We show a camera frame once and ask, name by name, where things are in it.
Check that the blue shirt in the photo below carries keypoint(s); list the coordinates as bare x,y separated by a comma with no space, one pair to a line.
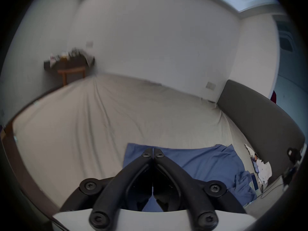
207,165

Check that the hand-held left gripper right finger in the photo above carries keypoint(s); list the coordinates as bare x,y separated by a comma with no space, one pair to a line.
190,189

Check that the red cloth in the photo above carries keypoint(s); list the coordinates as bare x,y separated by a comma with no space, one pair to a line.
273,96

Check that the bed with beige sheet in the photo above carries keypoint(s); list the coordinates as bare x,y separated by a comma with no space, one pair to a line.
96,119

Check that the wooden side table with clutter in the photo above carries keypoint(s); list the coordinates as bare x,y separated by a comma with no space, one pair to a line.
69,64

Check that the phone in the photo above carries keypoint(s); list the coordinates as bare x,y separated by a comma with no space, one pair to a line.
255,165

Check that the grey padded headboard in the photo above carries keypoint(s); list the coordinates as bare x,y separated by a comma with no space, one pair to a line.
259,119

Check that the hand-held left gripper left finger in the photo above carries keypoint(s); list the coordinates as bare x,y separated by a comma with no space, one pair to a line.
113,189

